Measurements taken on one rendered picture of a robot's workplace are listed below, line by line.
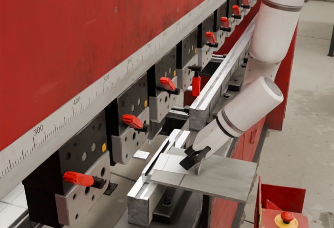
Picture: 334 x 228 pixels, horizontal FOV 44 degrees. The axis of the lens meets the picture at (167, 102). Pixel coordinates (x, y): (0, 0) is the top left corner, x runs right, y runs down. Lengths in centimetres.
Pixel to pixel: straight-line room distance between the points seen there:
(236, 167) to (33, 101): 75
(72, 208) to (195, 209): 58
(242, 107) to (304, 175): 203
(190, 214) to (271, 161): 193
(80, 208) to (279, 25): 56
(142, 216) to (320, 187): 194
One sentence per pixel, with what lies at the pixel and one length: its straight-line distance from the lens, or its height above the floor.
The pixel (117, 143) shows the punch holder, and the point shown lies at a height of 124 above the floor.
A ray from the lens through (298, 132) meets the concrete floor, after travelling 354.
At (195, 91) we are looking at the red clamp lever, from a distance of 124.
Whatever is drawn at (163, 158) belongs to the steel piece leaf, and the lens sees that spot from 122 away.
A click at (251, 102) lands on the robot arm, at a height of 124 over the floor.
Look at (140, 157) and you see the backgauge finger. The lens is 123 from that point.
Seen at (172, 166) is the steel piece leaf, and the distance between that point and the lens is 119.
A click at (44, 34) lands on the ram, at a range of 58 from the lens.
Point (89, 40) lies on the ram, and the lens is 68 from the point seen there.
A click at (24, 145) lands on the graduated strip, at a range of 58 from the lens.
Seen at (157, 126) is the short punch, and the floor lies 112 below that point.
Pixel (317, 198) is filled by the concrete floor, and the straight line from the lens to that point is 284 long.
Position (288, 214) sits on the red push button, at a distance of 138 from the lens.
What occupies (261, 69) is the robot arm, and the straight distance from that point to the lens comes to 110.
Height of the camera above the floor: 168
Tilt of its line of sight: 26 degrees down
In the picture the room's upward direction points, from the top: straight up
